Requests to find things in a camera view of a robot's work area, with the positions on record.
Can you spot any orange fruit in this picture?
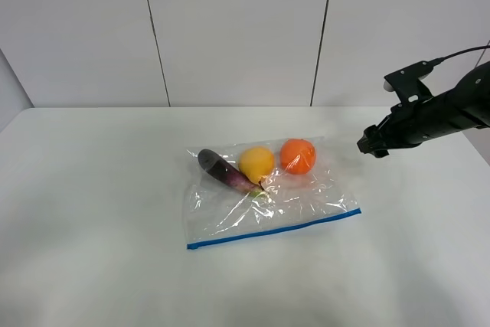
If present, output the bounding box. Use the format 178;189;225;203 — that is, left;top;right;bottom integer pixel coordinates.
279;139;316;175

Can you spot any black right camera cable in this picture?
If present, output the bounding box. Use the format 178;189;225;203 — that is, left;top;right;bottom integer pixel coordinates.
432;45;490;66

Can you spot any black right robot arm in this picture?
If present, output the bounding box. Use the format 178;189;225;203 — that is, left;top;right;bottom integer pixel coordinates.
357;60;489;159

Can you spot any yellow fruit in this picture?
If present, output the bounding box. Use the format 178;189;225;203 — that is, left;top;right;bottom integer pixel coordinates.
238;146;275;185

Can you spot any purple eggplant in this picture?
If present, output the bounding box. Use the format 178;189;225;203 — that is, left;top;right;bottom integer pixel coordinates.
198;149;267;197

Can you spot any clear bag with blue zipper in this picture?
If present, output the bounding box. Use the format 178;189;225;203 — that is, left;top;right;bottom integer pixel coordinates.
182;136;361;248

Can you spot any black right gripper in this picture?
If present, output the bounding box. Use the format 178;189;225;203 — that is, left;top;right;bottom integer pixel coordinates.
357;103;417;158

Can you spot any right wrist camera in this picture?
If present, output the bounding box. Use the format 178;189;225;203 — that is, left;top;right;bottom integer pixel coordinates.
384;61;434;106

